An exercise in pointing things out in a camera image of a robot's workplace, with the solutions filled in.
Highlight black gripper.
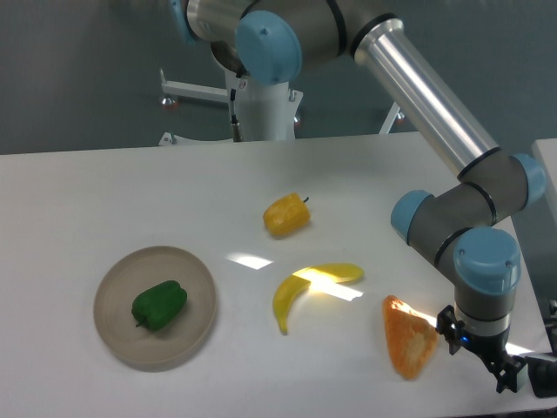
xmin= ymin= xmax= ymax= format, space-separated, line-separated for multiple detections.
xmin=435 ymin=305 xmax=527 ymax=394

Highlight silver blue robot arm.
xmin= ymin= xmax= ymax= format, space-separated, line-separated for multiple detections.
xmin=169 ymin=1 xmax=556 ymax=398

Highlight yellow bell pepper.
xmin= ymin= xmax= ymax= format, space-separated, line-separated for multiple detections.
xmin=263 ymin=192 xmax=312 ymax=238

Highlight green bell pepper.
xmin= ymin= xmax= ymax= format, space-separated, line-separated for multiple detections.
xmin=131 ymin=280 xmax=188 ymax=332

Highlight beige round plate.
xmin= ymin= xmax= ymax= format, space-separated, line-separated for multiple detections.
xmin=93 ymin=246 xmax=218 ymax=372

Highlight black device at right edge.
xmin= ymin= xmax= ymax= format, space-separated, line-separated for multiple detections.
xmin=524 ymin=299 xmax=557 ymax=398

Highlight orange slice wedge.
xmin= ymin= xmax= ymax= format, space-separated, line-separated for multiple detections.
xmin=382 ymin=295 xmax=438 ymax=381

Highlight yellow banana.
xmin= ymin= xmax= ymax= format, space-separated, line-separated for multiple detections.
xmin=272 ymin=263 xmax=365 ymax=335

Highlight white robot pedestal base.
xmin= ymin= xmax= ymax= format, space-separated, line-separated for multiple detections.
xmin=159 ymin=70 xmax=304 ymax=143

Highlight black cable on pedestal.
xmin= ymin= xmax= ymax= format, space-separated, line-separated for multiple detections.
xmin=229 ymin=64 xmax=247 ymax=143

